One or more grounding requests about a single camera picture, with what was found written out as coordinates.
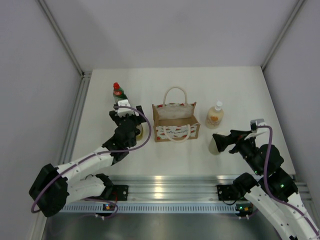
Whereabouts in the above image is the yellow red-capped bottle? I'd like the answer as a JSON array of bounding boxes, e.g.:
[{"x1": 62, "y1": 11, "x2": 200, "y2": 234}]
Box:
[{"x1": 136, "y1": 124, "x2": 144, "y2": 141}]

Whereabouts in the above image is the purple cable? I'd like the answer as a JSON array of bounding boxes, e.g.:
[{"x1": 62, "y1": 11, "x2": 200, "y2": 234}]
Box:
[
  {"x1": 254, "y1": 124, "x2": 320, "y2": 233},
  {"x1": 30, "y1": 105, "x2": 152, "y2": 221}
]

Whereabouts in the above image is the burlap watermelon canvas bag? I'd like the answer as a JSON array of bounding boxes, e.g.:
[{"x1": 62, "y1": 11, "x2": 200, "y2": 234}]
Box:
[{"x1": 152, "y1": 86, "x2": 201, "y2": 143}]

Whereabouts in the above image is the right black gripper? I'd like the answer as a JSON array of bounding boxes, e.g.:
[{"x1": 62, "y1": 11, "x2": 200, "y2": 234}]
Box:
[{"x1": 212, "y1": 129, "x2": 263, "y2": 175}]

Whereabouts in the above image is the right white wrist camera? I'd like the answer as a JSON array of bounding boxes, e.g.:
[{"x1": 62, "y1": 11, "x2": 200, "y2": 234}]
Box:
[{"x1": 244, "y1": 118, "x2": 266, "y2": 140}]

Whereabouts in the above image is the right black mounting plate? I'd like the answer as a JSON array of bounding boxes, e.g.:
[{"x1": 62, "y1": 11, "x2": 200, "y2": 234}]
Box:
[{"x1": 216, "y1": 184, "x2": 238, "y2": 202}]

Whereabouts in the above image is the right aluminium frame post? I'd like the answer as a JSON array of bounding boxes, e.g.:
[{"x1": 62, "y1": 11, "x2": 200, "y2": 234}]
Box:
[{"x1": 260, "y1": 0, "x2": 308, "y2": 72}]

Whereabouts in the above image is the black mounting plate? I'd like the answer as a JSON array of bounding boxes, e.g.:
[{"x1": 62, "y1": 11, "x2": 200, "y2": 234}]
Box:
[
  {"x1": 110, "y1": 185, "x2": 129, "y2": 202},
  {"x1": 216, "y1": 184, "x2": 238, "y2": 202}
]

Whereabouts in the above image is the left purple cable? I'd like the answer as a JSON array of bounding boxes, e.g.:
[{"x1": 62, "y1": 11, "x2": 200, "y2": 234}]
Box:
[{"x1": 30, "y1": 105, "x2": 152, "y2": 221}]

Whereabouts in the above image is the left aluminium frame post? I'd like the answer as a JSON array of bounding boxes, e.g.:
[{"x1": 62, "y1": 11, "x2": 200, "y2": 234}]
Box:
[{"x1": 36, "y1": 0, "x2": 92, "y2": 164}]

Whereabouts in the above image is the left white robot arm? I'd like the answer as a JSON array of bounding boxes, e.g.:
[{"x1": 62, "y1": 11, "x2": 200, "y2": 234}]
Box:
[{"x1": 28, "y1": 105, "x2": 149, "y2": 218}]

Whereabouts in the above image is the white slotted cable duct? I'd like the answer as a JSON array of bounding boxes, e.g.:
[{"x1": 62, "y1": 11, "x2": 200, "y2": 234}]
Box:
[{"x1": 61, "y1": 202, "x2": 253, "y2": 214}]

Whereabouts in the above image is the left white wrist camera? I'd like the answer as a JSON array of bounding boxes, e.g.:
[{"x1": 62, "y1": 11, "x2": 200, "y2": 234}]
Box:
[{"x1": 115, "y1": 99, "x2": 139, "y2": 118}]

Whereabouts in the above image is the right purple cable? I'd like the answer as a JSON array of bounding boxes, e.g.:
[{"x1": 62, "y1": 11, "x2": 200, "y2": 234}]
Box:
[{"x1": 254, "y1": 124, "x2": 320, "y2": 233}]

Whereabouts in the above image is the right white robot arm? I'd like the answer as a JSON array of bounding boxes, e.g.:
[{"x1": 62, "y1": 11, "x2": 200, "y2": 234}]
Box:
[{"x1": 212, "y1": 130, "x2": 320, "y2": 240}]

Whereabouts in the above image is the cream pump lotion bottle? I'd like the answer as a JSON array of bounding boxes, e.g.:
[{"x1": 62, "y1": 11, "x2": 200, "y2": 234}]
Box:
[{"x1": 205, "y1": 100, "x2": 224, "y2": 129}]

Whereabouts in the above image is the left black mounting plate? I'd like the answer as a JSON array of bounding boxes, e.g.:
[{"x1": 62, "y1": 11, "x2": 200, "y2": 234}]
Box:
[{"x1": 110, "y1": 185, "x2": 129, "y2": 202}]

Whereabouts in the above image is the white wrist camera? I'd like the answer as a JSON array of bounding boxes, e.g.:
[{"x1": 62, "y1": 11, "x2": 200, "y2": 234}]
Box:
[
  {"x1": 115, "y1": 99, "x2": 139, "y2": 118},
  {"x1": 244, "y1": 118, "x2": 266, "y2": 140}
]

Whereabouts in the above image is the aluminium frame post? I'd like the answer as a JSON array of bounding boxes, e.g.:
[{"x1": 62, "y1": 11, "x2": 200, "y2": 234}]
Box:
[
  {"x1": 260, "y1": 0, "x2": 308, "y2": 72},
  {"x1": 36, "y1": 0, "x2": 92, "y2": 164}
]

